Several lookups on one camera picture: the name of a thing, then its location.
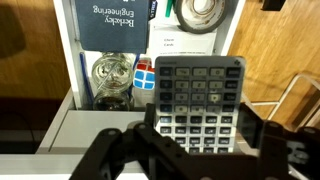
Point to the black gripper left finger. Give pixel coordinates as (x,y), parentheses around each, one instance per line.
(133,156)

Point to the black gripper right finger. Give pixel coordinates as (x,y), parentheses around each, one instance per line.
(290,153)

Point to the grey button calculator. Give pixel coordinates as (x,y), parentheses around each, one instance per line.
(200,83)

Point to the white open drawer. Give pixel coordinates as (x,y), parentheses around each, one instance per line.
(63,50)

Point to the small dark glass jar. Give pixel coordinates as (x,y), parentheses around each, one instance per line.
(111,101)

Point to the blue white small cube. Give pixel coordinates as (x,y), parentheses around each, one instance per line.
(144,78)

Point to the clear glass jar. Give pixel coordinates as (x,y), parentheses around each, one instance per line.
(111,71)

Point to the blue pen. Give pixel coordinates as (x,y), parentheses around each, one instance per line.
(86,80)

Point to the white card box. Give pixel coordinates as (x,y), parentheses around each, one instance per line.
(183,43)

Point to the blue Berkeley Engineering notebook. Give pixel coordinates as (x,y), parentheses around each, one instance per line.
(110,33)

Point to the black labelled marker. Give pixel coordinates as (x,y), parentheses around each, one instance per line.
(152,10)

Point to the grey tape roll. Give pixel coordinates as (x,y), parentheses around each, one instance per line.
(203,25)

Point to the black stand foot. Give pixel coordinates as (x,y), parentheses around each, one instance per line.
(273,4)

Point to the green pen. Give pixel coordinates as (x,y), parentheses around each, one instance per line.
(170,8)

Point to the white ladder shelf frame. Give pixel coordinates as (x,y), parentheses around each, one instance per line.
(293,83)

